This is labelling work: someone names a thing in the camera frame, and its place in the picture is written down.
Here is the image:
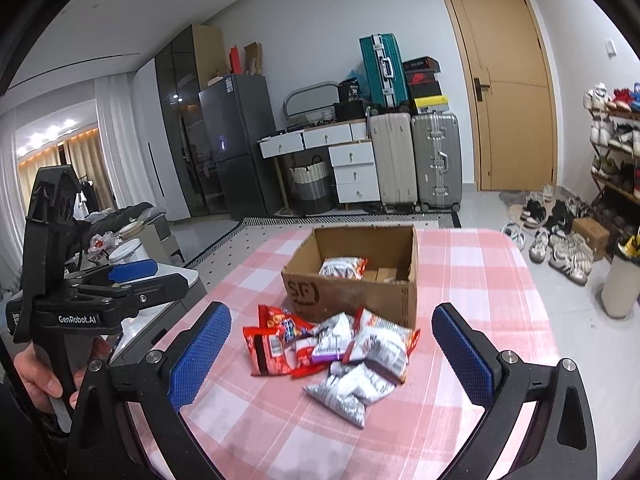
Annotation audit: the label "white wardrobe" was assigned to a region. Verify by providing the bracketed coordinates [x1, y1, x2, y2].
[134, 57, 191, 222]

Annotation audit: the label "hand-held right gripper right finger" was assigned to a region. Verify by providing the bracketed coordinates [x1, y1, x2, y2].
[432, 303, 598, 480]

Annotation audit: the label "white drawer desk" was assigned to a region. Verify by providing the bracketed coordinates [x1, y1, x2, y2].
[257, 120, 381, 206]

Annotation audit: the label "grey door mat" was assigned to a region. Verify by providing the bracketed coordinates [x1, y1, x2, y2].
[498, 190, 556, 226]

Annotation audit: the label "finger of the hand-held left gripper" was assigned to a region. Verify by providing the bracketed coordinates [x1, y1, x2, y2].
[75, 271, 190, 317]
[65, 260, 160, 292]

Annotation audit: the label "rows of shoes on rack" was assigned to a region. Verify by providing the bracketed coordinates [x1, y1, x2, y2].
[582, 80, 640, 201]

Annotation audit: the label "red packet black barcode panel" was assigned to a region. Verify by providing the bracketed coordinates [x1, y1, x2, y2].
[242, 326, 297, 378]

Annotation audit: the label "brown cardboard box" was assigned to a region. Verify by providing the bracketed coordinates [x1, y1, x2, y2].
[281, 225, 420, 330]

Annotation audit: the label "beige trash bin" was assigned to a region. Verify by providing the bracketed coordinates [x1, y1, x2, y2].
[600, 237, 640, 318]

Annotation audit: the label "black printed bag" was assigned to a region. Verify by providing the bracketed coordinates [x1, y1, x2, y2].
[337, 78, 363, 103]

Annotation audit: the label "pink plaid tablecloth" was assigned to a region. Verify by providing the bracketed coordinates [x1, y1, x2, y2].
[115, 220, 568, 480]

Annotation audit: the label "white curtain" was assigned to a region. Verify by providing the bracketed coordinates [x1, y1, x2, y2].
[95, 72, 146, 211]

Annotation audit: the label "black storage box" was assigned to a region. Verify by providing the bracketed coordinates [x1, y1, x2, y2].
[333, 101, 368, 121]

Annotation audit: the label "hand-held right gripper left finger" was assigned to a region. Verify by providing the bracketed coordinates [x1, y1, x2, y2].
[65, 301, 232, 480]

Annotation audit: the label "beige suitcase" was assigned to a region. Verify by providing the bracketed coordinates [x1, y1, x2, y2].
[368, 111, 420, 213]

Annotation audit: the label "white round container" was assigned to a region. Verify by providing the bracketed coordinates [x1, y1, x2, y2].
[107, 238, 146, 266]

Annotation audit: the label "dark sofa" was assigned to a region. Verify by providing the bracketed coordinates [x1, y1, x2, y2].
[75, 202, 166, 256]

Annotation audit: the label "dark glass cabinet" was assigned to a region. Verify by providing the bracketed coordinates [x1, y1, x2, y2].
[155, 24, 226, 218]

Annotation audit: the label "grey refrigerator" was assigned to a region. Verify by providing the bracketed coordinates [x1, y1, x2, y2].
[198, 73, 283, 220]

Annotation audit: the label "brown paper bag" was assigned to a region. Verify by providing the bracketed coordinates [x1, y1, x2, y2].
[243, 41, 263, 77]

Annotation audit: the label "wooden shoe rack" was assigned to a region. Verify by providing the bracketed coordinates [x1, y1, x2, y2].
[590, 105, 640, 261]

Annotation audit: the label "purple silver snack packet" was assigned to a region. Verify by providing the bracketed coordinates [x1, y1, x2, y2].
[310, 311, 356, 366]

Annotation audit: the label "woven laundry basket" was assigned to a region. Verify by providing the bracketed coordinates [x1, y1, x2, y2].
[287, 155, 335, 213]

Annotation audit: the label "hanging clothes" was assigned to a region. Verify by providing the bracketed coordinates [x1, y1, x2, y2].
[75, 177, 101, 216]

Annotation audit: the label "teal suitcase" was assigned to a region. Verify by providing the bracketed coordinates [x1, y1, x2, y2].
[359, 33, 408, 109]

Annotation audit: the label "silver suitcase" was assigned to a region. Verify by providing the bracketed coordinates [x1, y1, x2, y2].
[411, 111, 462, 212]

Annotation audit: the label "beige curtain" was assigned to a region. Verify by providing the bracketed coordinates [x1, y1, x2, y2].
[62, 130, 108, 211]

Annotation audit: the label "wooden door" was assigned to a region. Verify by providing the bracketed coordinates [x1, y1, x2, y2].
[436, 0, 559, 192]

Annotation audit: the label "pile of shoes on floor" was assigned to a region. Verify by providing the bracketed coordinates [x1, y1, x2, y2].
[500, 185, 601, 286]

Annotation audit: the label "small red white packet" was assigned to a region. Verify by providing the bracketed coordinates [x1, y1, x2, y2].
[291, 337, 328, 380]

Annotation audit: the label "oval mirror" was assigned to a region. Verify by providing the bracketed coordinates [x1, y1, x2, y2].
[283, 81, 341, 123]

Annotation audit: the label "white red chips packet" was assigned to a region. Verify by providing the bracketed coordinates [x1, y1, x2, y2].
[319, 256, 368, 281]
[342, 306, 422, 386]

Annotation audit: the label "person's left hand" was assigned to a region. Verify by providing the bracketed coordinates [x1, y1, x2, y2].
[12, 337, 113, 413]

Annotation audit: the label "small plain cardboard box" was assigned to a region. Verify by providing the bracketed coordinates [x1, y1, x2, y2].
[571, 216, 611, 261]

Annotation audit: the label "tall cardboard panel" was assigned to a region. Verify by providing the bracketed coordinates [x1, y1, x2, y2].
[192, 24, 226, 88]

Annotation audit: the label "red packet colourful print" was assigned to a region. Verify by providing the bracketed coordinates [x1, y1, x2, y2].
[257, 304, 317, 341]

